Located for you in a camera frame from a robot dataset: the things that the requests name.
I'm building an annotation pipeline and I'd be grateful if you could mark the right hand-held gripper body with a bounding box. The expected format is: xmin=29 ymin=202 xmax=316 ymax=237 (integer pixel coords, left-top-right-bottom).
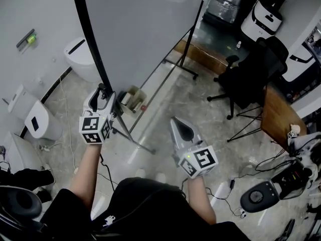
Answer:
xmin=172 ymin=141 xmax=219 ymax=179

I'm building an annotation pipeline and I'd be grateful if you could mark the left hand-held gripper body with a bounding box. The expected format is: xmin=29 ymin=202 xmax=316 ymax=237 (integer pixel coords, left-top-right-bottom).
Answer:
xmin=79 ymin=108 xmax=112 ymax=145

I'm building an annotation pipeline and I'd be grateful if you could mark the black framed whiteboard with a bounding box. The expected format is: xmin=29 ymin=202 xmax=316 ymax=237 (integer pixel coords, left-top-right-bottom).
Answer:
xmin=71 ymin=0 xmax=209 ymax=155

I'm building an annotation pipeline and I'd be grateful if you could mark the person's right forearm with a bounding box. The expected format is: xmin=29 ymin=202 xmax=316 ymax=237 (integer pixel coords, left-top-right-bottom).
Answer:
xmin=187 ymin=176 xmax=217 ymax=225

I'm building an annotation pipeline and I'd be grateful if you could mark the person's left forearm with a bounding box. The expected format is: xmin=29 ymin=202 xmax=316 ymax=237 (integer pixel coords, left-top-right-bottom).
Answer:
xmin=69 ymin=143 xmax=102 ymax=208

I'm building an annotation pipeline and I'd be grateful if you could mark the pale open storage box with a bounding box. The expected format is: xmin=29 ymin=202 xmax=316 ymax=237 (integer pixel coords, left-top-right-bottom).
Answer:
xmin=117 ymin=85 xmax=148 ymax=114

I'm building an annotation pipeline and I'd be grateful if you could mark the rounded white smart toilet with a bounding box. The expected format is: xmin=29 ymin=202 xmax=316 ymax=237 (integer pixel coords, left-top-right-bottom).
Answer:
xmin=63 ymin=37 xmax=102 ymax=83

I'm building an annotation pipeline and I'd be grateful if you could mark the white toilet with tank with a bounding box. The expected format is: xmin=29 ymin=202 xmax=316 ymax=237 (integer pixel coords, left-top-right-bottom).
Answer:
xmin=7 ymin=84 xmax=63 ymax=142

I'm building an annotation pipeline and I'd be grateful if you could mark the black round base device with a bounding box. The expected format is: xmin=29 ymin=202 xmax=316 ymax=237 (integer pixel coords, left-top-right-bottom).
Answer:
xmin=240 ymin=181 xmax=280 ymax=213

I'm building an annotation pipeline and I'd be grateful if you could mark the person's black clothing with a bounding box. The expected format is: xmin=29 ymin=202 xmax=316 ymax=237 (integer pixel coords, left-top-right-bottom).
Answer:
xmin=40 ymin=177 xmax=251 ymax=241

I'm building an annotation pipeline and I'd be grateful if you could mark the tall white closed toilet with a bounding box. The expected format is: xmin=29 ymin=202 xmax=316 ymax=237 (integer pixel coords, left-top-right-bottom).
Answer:
xmin=2 ymin=132 xmax=48 ymax=172

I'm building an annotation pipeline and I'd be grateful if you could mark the black office chair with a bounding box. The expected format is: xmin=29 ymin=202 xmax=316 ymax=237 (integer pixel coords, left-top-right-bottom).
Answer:
xmin=207 ymin=37 xmax=288 ymax=120

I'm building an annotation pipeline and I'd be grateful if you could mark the black fabric bundle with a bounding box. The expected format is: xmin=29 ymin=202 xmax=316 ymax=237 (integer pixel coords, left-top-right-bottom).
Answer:
xmin=0 ymin=168 xmax=56 ymax=188

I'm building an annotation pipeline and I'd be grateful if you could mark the black open case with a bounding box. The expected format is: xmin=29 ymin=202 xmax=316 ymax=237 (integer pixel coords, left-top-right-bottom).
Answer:
xmin=270 ymin=159 xmax=314 ymax=200

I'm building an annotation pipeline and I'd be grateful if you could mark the grey cloth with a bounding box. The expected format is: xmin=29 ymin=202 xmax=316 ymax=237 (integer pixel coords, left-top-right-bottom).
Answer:
xmin=288 ymin=134 xmax=321 ymax=165

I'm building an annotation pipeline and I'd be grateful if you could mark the black padded round seat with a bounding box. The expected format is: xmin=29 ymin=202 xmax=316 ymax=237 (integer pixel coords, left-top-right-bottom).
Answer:
xmin=0 ymin=186 xmax=43 ymax=220

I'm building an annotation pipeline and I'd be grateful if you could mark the black elongated device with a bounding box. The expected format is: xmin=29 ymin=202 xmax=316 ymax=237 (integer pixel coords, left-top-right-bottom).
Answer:
xmin=279 ymin=218 xmax=295 ymax=241

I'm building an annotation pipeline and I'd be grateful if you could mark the large white black robot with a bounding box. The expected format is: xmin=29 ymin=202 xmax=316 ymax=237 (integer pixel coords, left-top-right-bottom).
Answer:
xmin=282 ymin=43 xmax=317 ymax=82

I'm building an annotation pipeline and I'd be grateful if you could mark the white boxy service robot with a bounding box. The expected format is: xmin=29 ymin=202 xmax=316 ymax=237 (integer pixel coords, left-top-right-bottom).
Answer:
xmin=240 ymin=0 xmax=283 ymax=42

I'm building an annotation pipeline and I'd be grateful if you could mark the plastic wrapped grey machine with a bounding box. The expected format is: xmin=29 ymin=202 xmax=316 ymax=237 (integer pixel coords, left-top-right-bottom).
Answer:
xmin=202 ymin=0 xmax=245 ymax=26

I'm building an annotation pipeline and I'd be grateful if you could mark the wooden table with wire legs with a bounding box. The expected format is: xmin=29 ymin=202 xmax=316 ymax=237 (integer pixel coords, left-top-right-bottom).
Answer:
xmin=227 ymin=84 xmax=308 ymax=153

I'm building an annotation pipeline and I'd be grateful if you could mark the black wall shelf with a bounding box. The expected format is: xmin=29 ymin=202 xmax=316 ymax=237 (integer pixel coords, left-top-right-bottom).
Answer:
xmin=16 ymin=29 xmax=35 ymax=49

